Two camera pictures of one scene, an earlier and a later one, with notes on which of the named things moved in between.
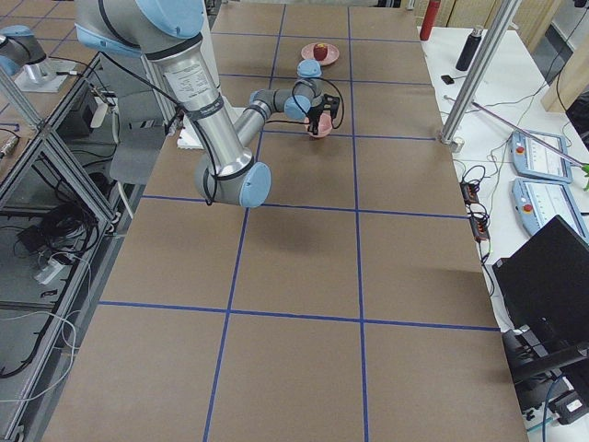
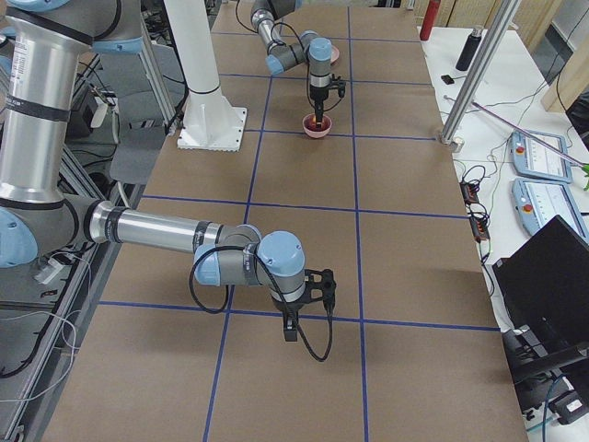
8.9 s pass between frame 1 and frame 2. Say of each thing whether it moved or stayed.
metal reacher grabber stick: stayed
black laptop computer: stayed
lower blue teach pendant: stayed
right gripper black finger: moved
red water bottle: stayed
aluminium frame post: stayed
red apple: moved
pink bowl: stayed
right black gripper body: moved
